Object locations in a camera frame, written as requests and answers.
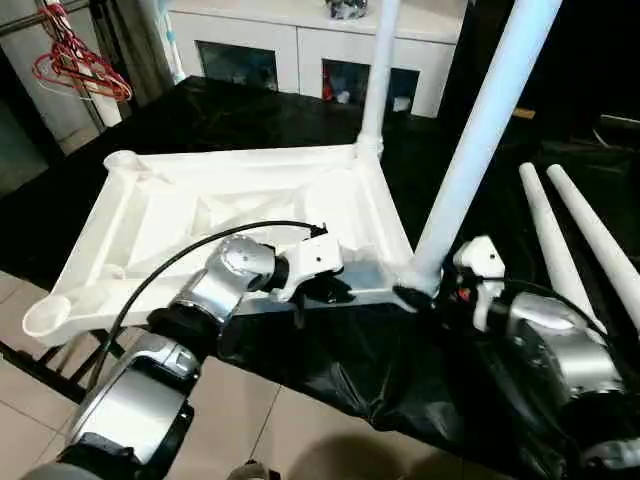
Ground black metal frame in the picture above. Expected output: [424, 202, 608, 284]
[596, 113, 640, 147]

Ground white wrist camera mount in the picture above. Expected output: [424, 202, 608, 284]
[271, 233, 347, 305]
[451, 233, 508, 332]

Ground white plastic table top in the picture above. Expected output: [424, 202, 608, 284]
[22, 142, 445, 350]

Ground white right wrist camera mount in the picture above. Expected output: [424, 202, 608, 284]
[451, 233, 508, 332]

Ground dark patterned object on cabinet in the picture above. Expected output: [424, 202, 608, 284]
[323, 0, 370, 22]

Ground white glass door cabinet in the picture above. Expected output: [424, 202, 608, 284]
[166, 0, 467, 120]

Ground white plastic table leg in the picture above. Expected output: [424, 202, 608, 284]
[544, 163, 640, 335]
[356, 0, 405, 162]
[412, 0, 565, 297]
[517, 162, 610, 337]

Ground red clothes hangers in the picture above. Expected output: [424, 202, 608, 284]
[32, 6, 135, 105]

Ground black left wrist camera cable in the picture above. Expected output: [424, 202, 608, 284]
[88, 220, 330, 397]

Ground grey curtain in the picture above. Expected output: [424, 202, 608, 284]
[106, 0, 175, 105]

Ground black work surface mat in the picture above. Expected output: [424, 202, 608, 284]
[0, 73, 640, 480]

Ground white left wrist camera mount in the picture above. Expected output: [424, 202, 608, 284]
[271, 233, 347, 305]

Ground metal clothes rail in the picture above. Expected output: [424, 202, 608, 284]
[0, 3, 67, 37]

